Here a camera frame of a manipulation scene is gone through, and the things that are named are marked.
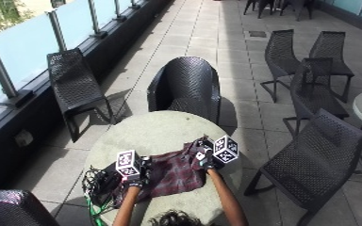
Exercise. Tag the person's left hand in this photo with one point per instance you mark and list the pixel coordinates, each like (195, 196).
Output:
(135, 179)

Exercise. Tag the black distant chair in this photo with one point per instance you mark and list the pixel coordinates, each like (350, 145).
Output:
(259, 5)
(297, 7)

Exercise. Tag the dark red plaid cloth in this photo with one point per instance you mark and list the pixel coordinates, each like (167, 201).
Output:
(174, 172)

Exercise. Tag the white wall outlet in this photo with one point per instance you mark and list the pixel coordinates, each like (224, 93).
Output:
(23, 138)

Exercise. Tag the frosted glass railing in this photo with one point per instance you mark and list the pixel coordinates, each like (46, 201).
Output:
(26, 47)

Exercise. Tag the white marker cube left glove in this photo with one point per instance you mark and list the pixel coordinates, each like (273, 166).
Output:
(127, 162)

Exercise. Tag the white marker cube right glove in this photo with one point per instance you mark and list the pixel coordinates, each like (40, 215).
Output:
(226, 149)

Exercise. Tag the white marker cube glove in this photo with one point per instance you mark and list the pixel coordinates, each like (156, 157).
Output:
(226, 149)
(127, 162)

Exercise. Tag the black woven tub armchair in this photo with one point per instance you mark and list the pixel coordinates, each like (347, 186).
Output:
(186, 86)
(10, 208)

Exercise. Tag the person's right hand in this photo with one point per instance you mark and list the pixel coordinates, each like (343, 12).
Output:
(206, 160)

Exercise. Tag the dark floor drain cover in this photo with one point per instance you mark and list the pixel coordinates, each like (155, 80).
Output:
(258, 34)

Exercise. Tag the black perforated armless chair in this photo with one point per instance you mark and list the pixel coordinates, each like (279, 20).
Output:
(314, 163)
(330, 51)
(75, 83)
(279, 59)
(314, 91)

